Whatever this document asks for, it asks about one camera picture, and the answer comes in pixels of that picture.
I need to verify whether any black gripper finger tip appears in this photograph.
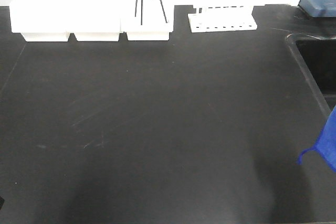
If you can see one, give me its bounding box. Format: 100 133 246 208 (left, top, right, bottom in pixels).
0 197 5 209

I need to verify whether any blue microfiber cloth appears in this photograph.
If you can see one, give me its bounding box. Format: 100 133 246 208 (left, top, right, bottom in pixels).
297 106 335 172

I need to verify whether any large white plastic tray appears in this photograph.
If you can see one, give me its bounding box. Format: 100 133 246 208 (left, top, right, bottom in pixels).
9 0 121 42

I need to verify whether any small white plastic tray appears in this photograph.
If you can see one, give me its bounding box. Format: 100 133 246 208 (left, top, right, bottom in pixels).
121 3 174 41

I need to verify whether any white test tube rack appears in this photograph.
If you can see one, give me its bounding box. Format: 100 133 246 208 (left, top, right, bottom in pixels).
188 0 258 33

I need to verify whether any black lab sink basin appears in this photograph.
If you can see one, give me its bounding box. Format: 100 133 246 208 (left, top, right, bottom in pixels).
286 34 335 118

